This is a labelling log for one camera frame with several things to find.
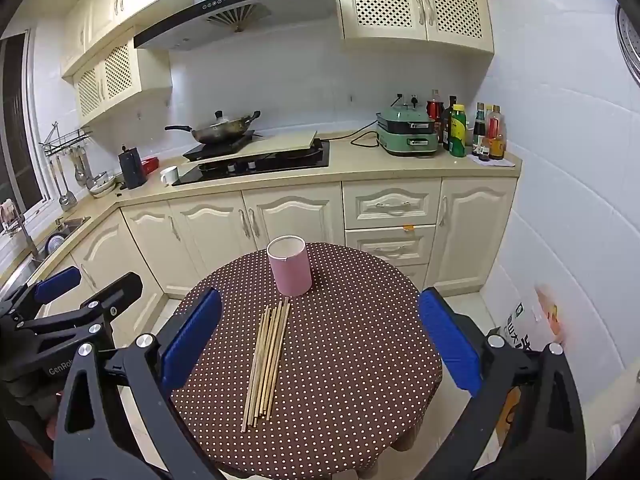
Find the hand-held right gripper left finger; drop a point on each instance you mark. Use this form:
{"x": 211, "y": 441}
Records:
{"x": 192, "y": 340}

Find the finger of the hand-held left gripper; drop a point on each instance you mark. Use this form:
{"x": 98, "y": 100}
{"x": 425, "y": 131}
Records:
{"x": 57, "y": 282}
{"x": 117, "y": 294}

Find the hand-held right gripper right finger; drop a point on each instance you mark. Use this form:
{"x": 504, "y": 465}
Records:
{"x": 450, "y": 340}

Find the bundle of wooden chopsticks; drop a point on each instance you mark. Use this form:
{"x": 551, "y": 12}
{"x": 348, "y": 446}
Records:
{"x": 267, "y": 360}

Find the pink cylindrical holder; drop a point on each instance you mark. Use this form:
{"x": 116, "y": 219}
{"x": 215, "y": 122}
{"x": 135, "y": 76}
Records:
{"x": 290, "y": 270}

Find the cream base cabinet door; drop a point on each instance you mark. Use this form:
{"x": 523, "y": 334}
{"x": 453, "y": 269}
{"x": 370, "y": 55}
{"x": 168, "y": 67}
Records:
{"x": 150, "y": 250}
{"x": 470, "y": 230}
{"x": 295, "y": 215}
{"x": 115, "y": 250}
{"x": 210, "y": 240}

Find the steel kitchen sink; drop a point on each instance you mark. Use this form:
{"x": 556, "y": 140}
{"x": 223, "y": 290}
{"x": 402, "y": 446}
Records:
{"x": 60, "y": 232}

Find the metal faucet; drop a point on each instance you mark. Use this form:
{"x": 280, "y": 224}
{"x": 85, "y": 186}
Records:
{"x": 25, "y": 237}

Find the cream cabinet drawer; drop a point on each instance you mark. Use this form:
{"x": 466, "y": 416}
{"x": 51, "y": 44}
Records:
{"x": 390, "y": 205}
{"x": 417, "y": 276}
{"x": 395, "y": 247}

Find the white printed cardboard box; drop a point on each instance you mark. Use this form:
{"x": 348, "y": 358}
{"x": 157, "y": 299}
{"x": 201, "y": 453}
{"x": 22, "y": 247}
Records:
{"x": 520, "y": 320}

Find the hanging metal spatula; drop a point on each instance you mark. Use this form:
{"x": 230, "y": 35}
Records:
{"x": 66, "y": 199}

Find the brown polka dot tablecloth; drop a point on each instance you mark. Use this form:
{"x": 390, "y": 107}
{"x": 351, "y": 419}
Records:
{"x": 350, "y": 360}

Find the metal bowl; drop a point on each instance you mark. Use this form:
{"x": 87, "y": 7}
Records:
{"x": 101, "y": 186}

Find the hanging metal ladle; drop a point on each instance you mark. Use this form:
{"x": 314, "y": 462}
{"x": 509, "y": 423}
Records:
{"x": 81, "y": 172}

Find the black coffee pot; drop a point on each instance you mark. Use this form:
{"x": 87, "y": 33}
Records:
{"x": 132, "y": 167}

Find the white mug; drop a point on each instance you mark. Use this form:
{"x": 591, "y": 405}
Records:
{"x": 170, "y": 175}

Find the red container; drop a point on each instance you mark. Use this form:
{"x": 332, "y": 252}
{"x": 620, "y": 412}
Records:
{"x": 150, "y": 164}

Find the kitchen window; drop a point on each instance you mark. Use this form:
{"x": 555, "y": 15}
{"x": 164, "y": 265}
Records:
{"x": 20, "y": 135}

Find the black induction cooker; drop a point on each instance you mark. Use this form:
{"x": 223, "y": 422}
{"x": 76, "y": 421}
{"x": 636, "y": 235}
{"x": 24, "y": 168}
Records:
{"x": 215, "y": 150}

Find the small dark jar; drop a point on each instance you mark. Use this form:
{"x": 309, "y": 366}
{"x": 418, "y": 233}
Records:
{"x": 484, "y": 154}

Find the black glass gas hob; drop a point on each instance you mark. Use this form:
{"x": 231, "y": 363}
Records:
{"x": 280, "y": 162}

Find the green bottle yellow cap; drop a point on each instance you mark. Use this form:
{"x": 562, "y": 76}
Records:
{"x": 458, "y": 132}

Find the amber bottle red label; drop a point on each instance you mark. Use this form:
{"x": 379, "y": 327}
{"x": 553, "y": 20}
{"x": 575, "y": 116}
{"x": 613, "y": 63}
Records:
{"x": 496, "y": 135}

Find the green electric cooker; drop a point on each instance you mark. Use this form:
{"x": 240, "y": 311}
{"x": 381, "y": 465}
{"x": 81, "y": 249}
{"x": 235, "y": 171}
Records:
{"x": 407, "y": 132}

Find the beige flat board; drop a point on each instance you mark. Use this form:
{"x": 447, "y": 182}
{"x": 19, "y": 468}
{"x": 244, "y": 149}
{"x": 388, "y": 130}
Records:
{"x": 280, "y": 145}

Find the dark sauce bottle green label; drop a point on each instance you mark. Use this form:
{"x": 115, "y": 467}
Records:
{"x": 479, "y": 127}

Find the dark glass bottle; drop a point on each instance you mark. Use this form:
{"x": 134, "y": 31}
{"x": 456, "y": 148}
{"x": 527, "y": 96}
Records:
{"x": 448, "y": 125}

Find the steel range hood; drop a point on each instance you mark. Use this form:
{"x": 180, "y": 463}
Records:
{"x": 225, "y": 20}

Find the perforated metal pan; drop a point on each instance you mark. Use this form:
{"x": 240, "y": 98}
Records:
{"x": 631, "y": 45}

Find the cream lattice wall cabinet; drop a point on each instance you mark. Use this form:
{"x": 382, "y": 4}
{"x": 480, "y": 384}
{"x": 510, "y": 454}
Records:
{"x": 410, "y": 5}
{"x": 117, "y": 75}

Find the white wall socket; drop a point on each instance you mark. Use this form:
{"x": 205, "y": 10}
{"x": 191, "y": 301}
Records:
{"x": 406, "y": 97}

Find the cream plain wall cabinet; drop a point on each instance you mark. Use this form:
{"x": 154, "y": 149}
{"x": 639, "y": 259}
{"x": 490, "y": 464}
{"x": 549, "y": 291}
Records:
{"x": 125, "y": 5}

